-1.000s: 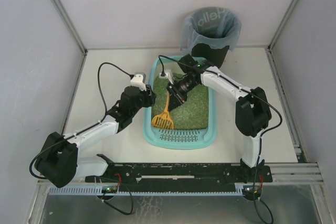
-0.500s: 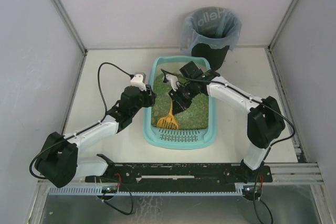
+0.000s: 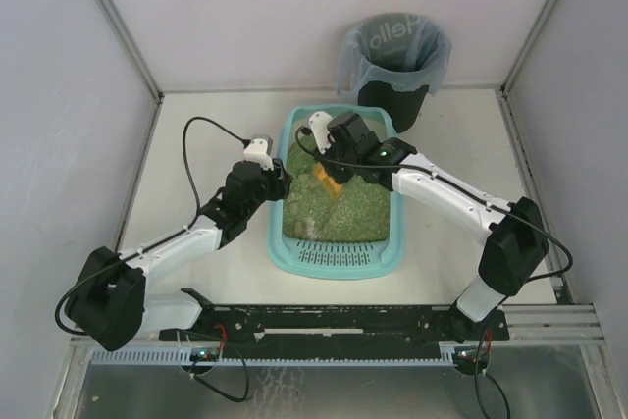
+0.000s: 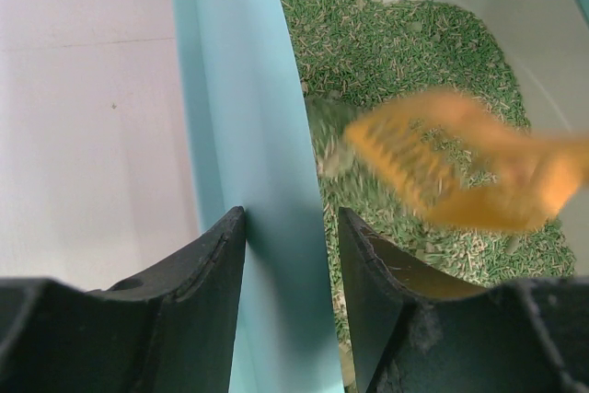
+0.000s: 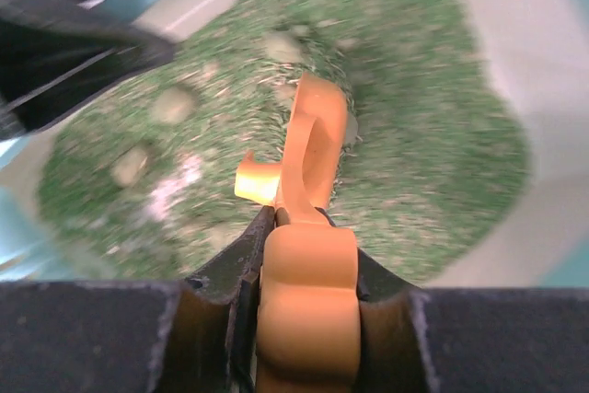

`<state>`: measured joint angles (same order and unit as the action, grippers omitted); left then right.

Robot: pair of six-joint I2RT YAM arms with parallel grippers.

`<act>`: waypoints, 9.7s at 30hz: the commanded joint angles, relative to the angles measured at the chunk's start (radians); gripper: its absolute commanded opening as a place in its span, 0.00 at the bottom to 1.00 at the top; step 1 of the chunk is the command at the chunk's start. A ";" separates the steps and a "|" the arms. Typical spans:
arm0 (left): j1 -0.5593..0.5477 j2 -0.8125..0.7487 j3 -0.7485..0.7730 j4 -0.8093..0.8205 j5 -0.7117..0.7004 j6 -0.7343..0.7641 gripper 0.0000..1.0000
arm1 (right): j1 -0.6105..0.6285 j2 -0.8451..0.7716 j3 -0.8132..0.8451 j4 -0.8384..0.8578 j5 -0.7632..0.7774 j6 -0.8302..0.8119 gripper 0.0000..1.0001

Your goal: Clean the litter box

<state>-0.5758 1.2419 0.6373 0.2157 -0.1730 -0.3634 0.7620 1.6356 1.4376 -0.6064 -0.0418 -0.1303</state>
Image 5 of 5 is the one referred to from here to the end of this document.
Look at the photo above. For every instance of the orange litter scoop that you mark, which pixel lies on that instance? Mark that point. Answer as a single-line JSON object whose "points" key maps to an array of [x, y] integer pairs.
{"points": [[309, 326]]}

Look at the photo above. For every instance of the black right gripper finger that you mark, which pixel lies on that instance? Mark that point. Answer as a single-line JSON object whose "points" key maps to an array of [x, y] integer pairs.
{"points": [[473, 339], [57, 56], [186, 335]]}

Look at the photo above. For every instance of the teal cat litter box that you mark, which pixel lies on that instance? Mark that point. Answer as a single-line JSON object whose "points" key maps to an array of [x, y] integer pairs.
{"points": [[533, 56]]}

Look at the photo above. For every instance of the green litter pellets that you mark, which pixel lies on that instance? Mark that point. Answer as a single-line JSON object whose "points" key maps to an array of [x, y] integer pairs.
{"points": [[435, 160]]}

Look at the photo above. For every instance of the green litter clump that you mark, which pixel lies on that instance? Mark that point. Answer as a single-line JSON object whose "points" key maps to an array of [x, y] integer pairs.
{"points": [[173, 106], [282, 47]]}

